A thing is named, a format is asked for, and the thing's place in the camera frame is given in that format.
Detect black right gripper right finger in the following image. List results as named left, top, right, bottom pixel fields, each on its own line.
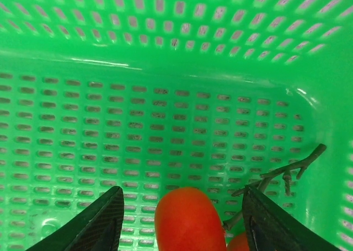
left=242, top=184, right=339, bottom=251

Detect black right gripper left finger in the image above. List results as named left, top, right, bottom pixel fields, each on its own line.
left=26, top=186, right=125, bottom=251

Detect red toy tomatoes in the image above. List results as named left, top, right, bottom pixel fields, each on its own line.
left=154, top=143, right=328, bottom=251

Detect green plastic mesh basket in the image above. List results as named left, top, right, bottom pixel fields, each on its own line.
left=0, top=0, right=353, bottom=251

